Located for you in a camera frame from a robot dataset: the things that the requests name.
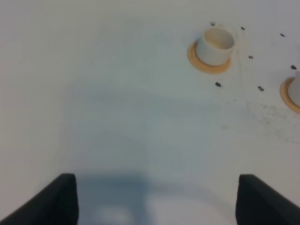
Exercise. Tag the orange coaster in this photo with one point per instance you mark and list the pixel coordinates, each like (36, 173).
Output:
(285, 96)
(198, 64)

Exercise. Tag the right orange coaster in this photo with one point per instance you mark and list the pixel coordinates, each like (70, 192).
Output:
(285, 96)

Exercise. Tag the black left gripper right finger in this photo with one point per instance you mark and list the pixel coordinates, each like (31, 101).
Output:
(259, 204)

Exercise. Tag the right white teacup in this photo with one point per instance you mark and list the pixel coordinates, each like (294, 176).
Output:
(294, 89)

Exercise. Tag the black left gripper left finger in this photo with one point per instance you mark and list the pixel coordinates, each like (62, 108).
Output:
(56, 204)

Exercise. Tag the left orange coaster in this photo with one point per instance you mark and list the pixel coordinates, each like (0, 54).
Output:
(198, 64)

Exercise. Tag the left white teacup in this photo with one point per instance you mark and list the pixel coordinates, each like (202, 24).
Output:
(215, 46)

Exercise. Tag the white teacup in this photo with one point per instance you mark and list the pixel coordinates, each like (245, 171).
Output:
(294, 89)
(215, 46)

